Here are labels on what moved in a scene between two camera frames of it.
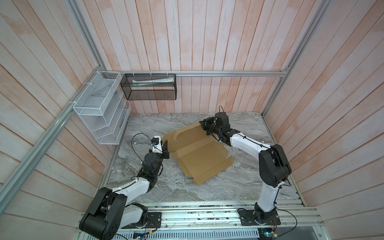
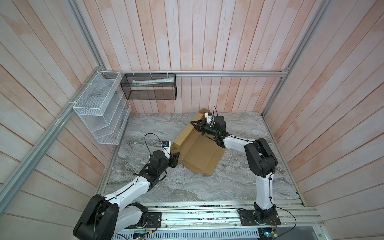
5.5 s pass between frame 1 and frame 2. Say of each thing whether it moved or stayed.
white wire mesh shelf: stayed
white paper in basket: stayed
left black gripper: moved
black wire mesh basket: stayed
